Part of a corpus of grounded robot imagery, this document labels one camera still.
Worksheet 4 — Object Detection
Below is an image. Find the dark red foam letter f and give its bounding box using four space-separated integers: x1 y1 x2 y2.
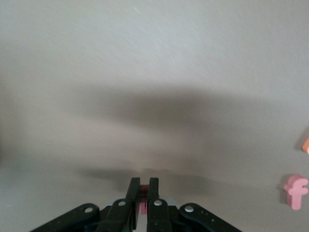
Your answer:
283 175 309 210

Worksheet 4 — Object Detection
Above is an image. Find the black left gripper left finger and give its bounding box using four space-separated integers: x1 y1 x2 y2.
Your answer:
96 177 140 232

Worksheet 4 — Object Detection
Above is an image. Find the orange foam letter v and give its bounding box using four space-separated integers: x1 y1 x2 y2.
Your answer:
301 136 309 155

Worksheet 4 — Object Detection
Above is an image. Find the dark red foam letter i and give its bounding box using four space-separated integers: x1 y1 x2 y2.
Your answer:
135 185 149 216

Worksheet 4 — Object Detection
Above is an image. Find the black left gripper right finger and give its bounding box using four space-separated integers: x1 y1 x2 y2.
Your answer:
146 177 172 232

